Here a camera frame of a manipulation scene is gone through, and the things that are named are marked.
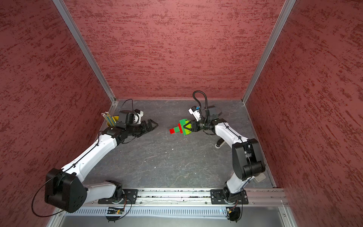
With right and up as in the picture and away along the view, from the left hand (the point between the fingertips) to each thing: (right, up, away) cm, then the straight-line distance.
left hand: (152, 130), depth 81 cm
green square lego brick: (+18, +6, +2) cm, 19 cm away
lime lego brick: (+21, -1, +1) cm, 21 cm away
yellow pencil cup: (-29, +7, +14) cm, 32 cm away
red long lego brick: (+17, 0, +4) cm, 17 cm away
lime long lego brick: (+18, +3, +2) cm, 18 cm away
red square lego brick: (+11, -2, +6) cm, 13 cm away
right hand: (+20, +1, +4) cm, 20 cm away
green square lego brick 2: (+14, 0, +4) cm, 15 cm away
